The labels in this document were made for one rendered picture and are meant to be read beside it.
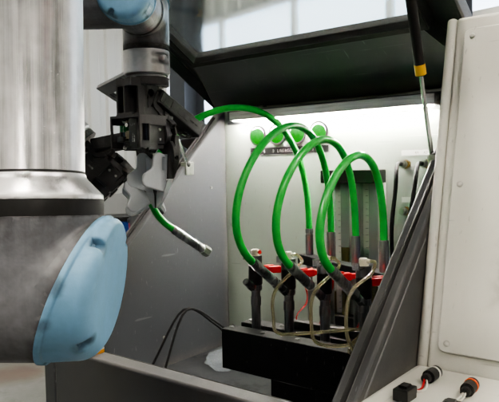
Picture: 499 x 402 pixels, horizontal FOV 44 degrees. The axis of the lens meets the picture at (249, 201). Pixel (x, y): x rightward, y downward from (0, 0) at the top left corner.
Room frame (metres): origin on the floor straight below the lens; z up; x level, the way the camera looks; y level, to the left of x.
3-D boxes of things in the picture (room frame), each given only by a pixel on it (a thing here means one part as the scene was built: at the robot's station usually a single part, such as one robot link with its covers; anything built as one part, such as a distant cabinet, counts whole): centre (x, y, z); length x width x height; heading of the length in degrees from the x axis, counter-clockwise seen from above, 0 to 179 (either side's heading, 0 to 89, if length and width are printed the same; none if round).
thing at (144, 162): (1.01, 0.18, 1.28); 0.06 x 0.03 x 0.09; 142
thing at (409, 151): (1.27, -0.36, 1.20); 0.13 x 0.03 x 0.31; 52
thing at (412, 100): (1.42, -0.17, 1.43); 0.54 x 0.03 x 0.02; 52
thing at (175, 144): (1.01, 0.13, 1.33); 0.05 x 0.02 x 0.09; 52
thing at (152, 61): (1.01, 0.16, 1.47); 0.08 x 0.08 x 0.05
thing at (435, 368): (0.85, -0.24, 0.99); 0.12 x 0.02 x 0.02; 140
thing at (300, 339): (1.14, -0.10, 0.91); 0.34 x 0.10 x 0.15; 52
